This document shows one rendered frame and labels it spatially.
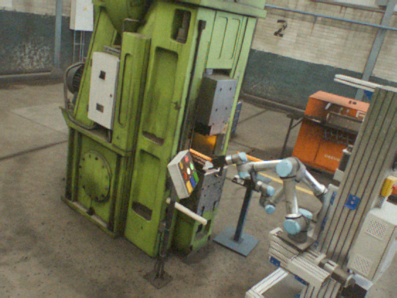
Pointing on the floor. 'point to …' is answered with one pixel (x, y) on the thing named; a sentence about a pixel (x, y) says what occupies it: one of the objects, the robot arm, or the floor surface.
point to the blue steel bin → (237, 116)
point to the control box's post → (167, 229)
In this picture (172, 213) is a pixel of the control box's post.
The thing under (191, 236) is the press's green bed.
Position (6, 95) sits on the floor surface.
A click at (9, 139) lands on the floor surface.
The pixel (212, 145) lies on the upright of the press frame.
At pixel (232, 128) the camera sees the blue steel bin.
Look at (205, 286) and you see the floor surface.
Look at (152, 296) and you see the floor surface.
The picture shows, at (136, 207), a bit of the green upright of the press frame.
